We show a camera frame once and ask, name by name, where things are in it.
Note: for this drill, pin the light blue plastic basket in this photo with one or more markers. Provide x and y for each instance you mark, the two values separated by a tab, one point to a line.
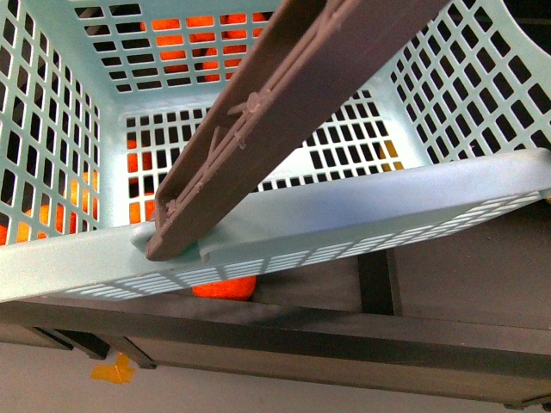
98	99

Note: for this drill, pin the black tray divider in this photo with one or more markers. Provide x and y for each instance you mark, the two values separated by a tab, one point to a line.
378	283

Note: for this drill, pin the orange front centre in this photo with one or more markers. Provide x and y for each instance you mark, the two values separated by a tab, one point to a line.
237	289

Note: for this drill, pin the brown basket handle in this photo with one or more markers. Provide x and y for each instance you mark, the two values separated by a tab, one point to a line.
309	59

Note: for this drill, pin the orange tape on floor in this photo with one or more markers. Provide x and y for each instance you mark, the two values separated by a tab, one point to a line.
120	372

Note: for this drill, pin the black display tray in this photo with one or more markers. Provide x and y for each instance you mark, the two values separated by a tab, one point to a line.
475	321

